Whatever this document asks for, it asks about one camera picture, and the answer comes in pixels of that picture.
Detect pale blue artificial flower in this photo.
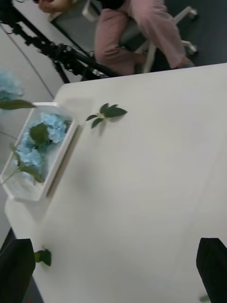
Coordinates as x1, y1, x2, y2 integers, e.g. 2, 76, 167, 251
0, 139, 48, 186
29, 112, 73, 152
0, 68, 36, 112

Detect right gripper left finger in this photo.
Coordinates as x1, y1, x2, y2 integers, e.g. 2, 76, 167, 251
0, 238, 36, 303

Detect black tripod rig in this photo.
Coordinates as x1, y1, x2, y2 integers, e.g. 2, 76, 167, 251
0, 0, 121, 83

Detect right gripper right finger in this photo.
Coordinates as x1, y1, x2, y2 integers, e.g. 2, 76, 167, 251
196, 237, 227, 303

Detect white-legged office chair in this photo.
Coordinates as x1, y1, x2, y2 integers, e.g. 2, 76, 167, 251
81, 0, 198, 74

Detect loose two-leaf green twig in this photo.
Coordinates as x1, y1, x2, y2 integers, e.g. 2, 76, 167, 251
34, 246, 52, 267

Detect person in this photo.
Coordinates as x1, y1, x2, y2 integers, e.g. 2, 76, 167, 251
37, 0, 196, 76

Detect loose many-leaf green twig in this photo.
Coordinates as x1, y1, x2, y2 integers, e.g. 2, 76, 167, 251
85, 102, 128, 130

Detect white slotted plastic box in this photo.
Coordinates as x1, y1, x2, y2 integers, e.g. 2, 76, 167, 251
0, 101, 79, 202

